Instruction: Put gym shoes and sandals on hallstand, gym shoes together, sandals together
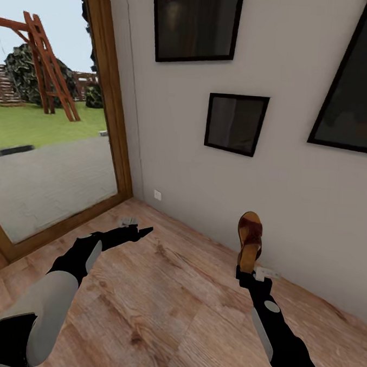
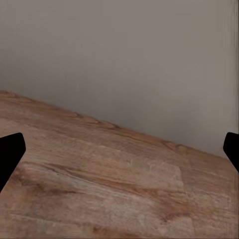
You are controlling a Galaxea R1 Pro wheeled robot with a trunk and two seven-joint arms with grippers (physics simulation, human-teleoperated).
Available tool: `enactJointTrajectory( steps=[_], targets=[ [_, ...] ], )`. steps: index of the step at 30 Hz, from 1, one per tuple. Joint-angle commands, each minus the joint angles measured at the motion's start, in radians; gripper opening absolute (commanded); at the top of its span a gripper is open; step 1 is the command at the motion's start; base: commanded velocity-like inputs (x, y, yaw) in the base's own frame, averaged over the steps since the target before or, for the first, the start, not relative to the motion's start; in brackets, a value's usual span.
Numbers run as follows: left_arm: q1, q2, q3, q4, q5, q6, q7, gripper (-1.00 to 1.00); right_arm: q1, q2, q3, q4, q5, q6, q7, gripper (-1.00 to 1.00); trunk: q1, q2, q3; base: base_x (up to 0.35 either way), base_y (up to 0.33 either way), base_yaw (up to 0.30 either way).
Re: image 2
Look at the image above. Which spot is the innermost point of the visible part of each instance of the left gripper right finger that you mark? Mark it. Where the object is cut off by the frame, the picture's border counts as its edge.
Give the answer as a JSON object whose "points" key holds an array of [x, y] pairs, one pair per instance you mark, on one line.
{"points": [[231, 148]]}

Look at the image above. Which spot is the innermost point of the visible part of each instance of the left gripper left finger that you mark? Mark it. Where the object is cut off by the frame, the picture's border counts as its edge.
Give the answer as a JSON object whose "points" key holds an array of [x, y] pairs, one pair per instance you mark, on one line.
{"points": [[12, 148]]}

